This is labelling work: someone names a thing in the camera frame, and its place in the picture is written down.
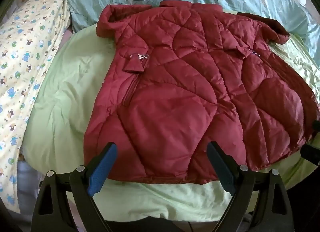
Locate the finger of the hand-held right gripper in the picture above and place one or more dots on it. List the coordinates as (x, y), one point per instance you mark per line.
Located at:
(311, 153)
(317, 125)

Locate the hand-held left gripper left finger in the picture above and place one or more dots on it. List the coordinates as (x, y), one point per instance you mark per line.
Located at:
(101, 169)

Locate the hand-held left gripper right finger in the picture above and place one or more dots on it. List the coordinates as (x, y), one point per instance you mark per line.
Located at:
(221, 164)

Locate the red quilted jacket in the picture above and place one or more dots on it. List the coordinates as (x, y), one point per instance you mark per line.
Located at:
(190, 102)

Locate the light green bed sheet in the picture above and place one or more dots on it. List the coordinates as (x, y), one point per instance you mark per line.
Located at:
(62, 102)

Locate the pink bed sheet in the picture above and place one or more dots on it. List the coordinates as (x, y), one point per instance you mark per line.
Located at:
(66, 36)

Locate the yellow cartoon print quilt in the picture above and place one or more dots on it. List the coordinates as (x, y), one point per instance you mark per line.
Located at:
(27, 46)

